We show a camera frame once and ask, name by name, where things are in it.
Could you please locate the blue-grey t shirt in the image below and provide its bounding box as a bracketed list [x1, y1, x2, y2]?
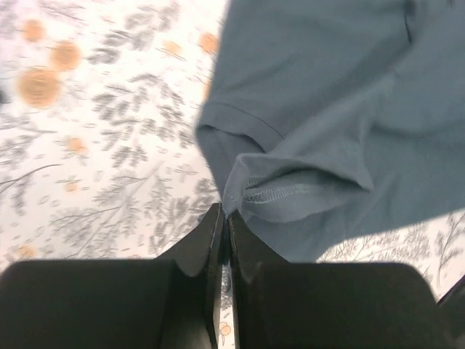
[195, 1, 464, 262]

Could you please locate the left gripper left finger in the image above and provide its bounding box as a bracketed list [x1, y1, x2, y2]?
[1, 204, 222, 348]

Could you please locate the floral table cloth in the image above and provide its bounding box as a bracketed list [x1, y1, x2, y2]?
[1, 1, 464, 348]

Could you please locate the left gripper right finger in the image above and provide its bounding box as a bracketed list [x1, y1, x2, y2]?
[228, 213, 464, 349]

